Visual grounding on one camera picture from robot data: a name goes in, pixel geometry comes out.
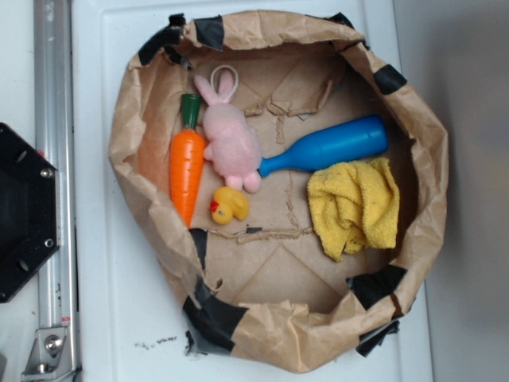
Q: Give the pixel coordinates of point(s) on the yellow terry cloth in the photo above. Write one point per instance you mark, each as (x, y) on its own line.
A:
(354, 205)

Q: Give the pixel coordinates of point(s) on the yellow rubber duck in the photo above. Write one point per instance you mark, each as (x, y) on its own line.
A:
(228, 203)

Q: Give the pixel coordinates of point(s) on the brown paper bag bin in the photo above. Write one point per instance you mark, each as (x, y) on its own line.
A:
(263, 289)

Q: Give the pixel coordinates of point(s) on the pink plush bunny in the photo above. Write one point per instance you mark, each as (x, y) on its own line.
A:
(233, 147)

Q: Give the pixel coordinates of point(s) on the orange plastic carrot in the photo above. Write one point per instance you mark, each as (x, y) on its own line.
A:
(186, 160)

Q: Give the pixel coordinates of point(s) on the blue plastic bottle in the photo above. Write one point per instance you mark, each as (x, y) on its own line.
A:
(359, 138)

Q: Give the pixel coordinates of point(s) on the white tray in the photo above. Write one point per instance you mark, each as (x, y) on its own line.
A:
(131, 324)

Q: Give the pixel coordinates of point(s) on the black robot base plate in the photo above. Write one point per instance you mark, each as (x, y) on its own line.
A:
(29, 224)

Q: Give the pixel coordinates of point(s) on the aluminium extrusion rail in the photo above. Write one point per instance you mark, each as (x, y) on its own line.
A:
(58, 278)

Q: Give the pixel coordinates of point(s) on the metal corner bracket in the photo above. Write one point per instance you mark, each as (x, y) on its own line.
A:
(50, 358)

